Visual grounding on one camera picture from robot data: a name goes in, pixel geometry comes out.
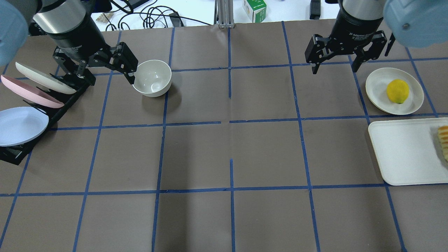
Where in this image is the cream plate in rack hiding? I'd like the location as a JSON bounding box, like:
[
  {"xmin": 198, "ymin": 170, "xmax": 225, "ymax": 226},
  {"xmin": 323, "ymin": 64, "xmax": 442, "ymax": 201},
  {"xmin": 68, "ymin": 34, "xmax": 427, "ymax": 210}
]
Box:
[{"xmin": 15, "ymin": 62, "xmax": 76, "ymax": 95}]

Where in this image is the aluminium frame post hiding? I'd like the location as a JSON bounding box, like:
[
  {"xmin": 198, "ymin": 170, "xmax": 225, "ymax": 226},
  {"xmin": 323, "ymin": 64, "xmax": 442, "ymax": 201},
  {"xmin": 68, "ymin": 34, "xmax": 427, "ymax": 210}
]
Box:
[{"xmin": 214, "ymin": 0, "xmax": 235, "ymax": 29}]

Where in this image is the light blue plate in rack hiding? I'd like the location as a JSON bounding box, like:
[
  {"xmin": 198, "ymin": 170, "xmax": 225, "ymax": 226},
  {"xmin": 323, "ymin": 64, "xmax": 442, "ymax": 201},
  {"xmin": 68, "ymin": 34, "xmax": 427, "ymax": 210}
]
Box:
[{"xmin": 0, "ymin": 107, "xmax": 49, "ymax": 147}]

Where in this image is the pink plate in rack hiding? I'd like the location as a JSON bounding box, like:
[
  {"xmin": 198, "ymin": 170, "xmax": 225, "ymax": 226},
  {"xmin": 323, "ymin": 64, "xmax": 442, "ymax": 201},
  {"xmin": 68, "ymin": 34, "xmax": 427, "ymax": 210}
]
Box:
[{"xmin": 1, "ymin": 75, "xmax": 64, "ymax": 109}]

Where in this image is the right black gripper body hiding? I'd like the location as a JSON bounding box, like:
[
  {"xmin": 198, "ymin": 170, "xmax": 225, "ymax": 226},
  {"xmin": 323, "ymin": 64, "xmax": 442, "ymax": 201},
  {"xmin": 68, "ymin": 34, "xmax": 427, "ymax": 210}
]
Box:
[{"xmin": 329, "ymin": 10, "xmax": 383, "ymax": 53}]

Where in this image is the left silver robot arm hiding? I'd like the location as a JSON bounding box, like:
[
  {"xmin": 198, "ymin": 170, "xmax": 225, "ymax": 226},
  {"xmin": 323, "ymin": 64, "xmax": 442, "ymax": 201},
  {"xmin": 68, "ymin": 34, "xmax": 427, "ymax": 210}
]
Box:
[{"xmin": 1, "ymin": 0, "xmax": 139, "ymax": 85}]

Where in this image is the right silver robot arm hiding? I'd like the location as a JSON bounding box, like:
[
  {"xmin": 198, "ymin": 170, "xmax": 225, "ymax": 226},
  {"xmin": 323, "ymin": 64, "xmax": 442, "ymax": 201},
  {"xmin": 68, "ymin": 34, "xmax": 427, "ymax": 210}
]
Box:
[{"xmin": 304, "ymin": 0, "xmax": 448, "ymax": 74}]

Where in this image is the white rectangular tray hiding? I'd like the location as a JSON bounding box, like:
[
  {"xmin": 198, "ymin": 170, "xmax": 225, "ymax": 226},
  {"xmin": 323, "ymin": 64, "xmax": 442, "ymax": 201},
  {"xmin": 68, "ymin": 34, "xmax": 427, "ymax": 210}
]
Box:
[{"xmin": 368, "ymin": 118, "xmax": 448, "ymax": 186}]

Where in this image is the white ceramic bowl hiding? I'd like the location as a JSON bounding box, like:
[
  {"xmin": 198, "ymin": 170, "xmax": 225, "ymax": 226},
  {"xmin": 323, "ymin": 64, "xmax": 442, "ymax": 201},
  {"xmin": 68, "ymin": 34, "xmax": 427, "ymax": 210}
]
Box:
[{"xmin": 133, "ymin": 59, "xmax": 172, "ymax": 98}]

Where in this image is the black power adapter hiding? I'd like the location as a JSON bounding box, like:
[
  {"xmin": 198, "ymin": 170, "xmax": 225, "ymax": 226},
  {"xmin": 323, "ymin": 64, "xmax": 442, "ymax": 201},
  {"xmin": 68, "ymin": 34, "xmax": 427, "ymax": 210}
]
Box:
[{"xmin": 309, "ymin": 0, "xmax": 321, "ymax": 20}]

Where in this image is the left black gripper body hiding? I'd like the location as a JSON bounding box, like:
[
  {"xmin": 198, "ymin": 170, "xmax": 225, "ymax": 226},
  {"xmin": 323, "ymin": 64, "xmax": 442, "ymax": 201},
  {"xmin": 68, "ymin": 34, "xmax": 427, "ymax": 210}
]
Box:
[{"xmin": 48, "ymin": 17, "xmax": 112, "ymax": 69}]

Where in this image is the green white carton box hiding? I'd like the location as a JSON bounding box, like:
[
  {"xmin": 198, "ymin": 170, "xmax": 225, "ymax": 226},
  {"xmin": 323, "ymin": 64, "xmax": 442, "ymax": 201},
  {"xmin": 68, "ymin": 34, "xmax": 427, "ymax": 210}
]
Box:
[{"xmin": 243, "ymin": 0, "xmax": 267, "ymax": 23}]

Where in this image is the sliced yellow fruit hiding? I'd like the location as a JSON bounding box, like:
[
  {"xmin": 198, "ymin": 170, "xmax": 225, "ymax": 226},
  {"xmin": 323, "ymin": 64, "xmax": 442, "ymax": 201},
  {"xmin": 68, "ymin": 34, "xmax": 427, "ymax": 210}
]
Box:
[{"xmin": 438, "ymin": 125, "xmax": 448, "ymax": 161}]

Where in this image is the cream round plate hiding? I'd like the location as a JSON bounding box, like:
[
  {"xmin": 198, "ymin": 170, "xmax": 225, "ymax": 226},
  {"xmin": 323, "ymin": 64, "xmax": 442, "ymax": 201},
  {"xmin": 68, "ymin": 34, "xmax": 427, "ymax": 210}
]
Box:
[{"xmin": 365, "ymin": 68, "xmax": 424, "ymax": 115}]

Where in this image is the black plate rack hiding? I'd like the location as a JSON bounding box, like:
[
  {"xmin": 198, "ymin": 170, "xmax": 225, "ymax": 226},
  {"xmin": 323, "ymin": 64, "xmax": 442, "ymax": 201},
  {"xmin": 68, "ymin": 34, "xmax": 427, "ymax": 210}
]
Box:
[{"xmin": 1, "ymin": 75, "xmax": 90, "ymax": 165}]

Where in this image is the yellow lemon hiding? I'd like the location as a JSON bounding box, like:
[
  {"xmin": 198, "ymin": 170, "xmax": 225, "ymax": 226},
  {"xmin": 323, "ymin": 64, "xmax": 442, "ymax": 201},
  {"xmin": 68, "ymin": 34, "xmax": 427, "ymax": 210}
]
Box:
[{"xmin": 386, "ymin": 79, "xmax": 410, "ymax": 105}]

